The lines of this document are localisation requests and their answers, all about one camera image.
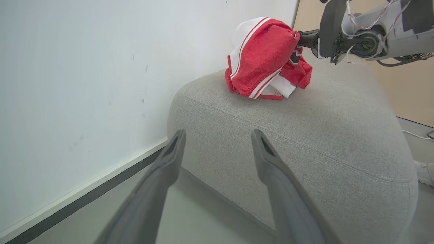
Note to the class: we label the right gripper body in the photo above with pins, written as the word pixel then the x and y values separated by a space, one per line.
pixel 366 37

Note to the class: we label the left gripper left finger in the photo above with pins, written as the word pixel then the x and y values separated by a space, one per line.
pixel 149 196

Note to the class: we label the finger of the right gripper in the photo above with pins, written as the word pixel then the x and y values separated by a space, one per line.
pixel 309 43
pixel 309 34

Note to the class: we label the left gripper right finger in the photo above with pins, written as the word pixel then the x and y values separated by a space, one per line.
pixel 284 196

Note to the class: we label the red and white garment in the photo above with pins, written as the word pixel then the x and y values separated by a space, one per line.
pixel 264 57

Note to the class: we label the grey fabric sofa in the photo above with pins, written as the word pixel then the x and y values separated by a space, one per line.
pixel 305 142

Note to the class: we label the white and black baseboard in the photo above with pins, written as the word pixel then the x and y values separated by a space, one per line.
pixel 84 193

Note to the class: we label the white shoe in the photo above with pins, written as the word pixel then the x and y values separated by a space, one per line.
pixel 425 173

